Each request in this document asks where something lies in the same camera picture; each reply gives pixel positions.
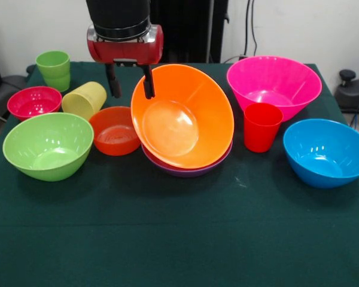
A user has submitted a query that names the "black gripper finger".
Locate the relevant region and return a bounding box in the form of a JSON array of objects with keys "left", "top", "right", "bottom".
[
  {"left": 105, "top": 62, "right": 122, "bottom": 99},
  {"left": 136, "top": 63, "right": 156, "bottom": 100}
]

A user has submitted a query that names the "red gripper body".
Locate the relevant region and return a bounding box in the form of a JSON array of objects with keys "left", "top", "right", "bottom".
[{"left": 86, "top": 23, "right": 165, "bottom": 66}]

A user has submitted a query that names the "large orange bowl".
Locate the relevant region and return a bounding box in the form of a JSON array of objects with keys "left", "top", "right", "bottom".
[{"left": 130, "top": 63, "right": 235, "bottom": 170}]

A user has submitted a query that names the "yellow cup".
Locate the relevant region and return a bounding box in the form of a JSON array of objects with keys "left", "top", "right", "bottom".
[{"left": 61, "top": 81, "right": 108, "bottom": 121}]

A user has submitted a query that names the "small orange-red bowl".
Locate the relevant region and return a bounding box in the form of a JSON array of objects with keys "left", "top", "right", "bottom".
[{"left": 89, "top": 106, "right": 142, "bottom": 157}]

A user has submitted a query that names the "green cup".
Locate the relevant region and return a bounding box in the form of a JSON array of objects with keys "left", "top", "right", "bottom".
[{"left": 35, "top": 50, "right": 71, "bottom": 93}]

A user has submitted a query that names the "small crimson bowl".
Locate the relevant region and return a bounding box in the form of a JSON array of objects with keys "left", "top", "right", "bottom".
[{"left": 7, "top": 86, "right": 63, "bottom": 122}]

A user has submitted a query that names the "light green bowl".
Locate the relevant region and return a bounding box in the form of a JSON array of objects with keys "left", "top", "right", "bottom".
[{"left": 2, "top": 112, "right": 95, "bottom": 182}]

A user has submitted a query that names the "purple bowl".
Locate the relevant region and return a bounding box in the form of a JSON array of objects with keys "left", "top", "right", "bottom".
[{"left": 141, "top": 139, "right": 233, "bottom": 178}]

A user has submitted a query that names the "red cup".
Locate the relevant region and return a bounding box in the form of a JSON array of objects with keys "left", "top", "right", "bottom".
[{"left": 243, "top": 102, "right": 284, "bottom": 154}]

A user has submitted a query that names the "large pink bowl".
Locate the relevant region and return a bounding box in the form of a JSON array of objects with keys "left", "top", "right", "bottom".
[{"left": 226, "top": 55, "right": 323, "bottom": 123}]

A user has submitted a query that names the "dark green tablecloth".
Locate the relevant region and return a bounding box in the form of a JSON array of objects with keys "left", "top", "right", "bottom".
[{"left": 0, "top": 61, "right": 359, "bottom": 287}]

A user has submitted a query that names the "blue bowl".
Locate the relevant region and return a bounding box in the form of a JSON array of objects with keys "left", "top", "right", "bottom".
[{"left": 282, "top": 118, "right": 359, "bottom": 190}]

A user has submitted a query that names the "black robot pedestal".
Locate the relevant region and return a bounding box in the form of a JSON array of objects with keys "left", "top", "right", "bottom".
[{"left": 149, "top": 0, "right": 231, "bottom": 64}]

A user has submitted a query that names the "grey pedestal foot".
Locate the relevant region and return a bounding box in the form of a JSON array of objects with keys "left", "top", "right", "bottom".
[
  {"left": 0, "top": 74, "right": 28, "bottom": 117},
  {"left": 334, "top": 69, "right": 359, "bottom": 112}
]

